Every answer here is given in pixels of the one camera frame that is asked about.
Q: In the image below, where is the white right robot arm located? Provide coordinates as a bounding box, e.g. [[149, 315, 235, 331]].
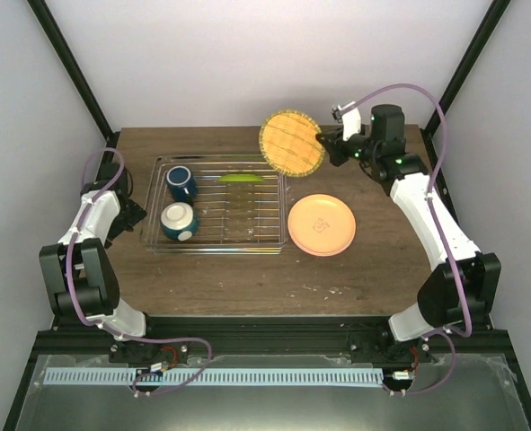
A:
[[315, 104, 501, 362]]

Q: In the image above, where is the woven bamboo tray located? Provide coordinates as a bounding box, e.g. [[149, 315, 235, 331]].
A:
[[259, 110, 325, 178]]

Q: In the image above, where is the black aluminium frame post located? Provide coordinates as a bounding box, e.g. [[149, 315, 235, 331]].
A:
[[439, 0, 511, 115]]

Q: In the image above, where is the chrome wire dish rack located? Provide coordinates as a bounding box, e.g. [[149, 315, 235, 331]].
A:
[[150, 172, 287, 248]]

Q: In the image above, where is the cream orange bear plate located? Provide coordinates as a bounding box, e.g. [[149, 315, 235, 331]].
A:
[[288, 194, 357, 257]]

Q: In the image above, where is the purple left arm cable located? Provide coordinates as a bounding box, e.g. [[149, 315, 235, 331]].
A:
[[65, 146, 213, 399]]

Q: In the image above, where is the green plastic plate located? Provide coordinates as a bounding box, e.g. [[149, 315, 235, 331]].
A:
[[218, 173, 264, 183]]

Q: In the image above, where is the white and teal bowl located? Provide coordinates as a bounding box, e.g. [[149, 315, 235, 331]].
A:
[[160, 202, 199, 242]]

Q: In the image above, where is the clear plastic drip tray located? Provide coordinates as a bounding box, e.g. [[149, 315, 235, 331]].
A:
[[139, 154, 289, 257]]

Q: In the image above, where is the black left frame post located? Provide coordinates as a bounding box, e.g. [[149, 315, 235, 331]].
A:
[[27, 0, 114, 141]]

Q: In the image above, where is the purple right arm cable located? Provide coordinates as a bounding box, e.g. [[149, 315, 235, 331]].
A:
[[350, 83, 473, 397]]

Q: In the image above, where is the light blue slotted strip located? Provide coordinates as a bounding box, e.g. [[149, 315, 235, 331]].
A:
[[43, 367, 384, 388]]

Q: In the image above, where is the dark blue ceramic mug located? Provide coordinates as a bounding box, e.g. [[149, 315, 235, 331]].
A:
[[164, 165, 198, 205]]

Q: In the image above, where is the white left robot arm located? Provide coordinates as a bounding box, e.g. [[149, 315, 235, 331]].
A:
[[39, 162, 162, 363]]

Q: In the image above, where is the black front frame rail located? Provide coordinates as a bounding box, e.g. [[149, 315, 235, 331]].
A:
[[35, 316, 509, 360]]

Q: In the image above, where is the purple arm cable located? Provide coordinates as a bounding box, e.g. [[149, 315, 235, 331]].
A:
[[65, 146, 213, 399], [350, 83, 473, 397]]

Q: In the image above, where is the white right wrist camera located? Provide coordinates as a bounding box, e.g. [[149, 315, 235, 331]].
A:
[[332, 101, 362, 141]]

